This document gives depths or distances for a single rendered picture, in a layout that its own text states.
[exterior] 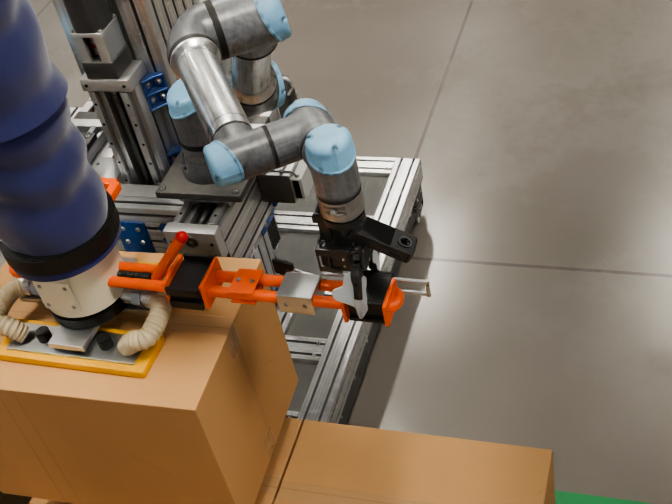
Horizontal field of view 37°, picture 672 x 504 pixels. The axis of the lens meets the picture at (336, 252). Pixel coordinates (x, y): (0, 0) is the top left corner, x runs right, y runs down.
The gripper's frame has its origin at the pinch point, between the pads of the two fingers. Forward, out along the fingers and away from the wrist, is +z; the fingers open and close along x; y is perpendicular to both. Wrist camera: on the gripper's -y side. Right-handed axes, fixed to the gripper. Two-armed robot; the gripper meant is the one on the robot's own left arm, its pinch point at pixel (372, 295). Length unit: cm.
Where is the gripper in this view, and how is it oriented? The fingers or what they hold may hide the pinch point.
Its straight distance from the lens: 180.0
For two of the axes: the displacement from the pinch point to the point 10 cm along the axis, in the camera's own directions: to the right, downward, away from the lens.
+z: 1.6, 7.2, 6.8
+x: -2.8, 6.9, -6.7
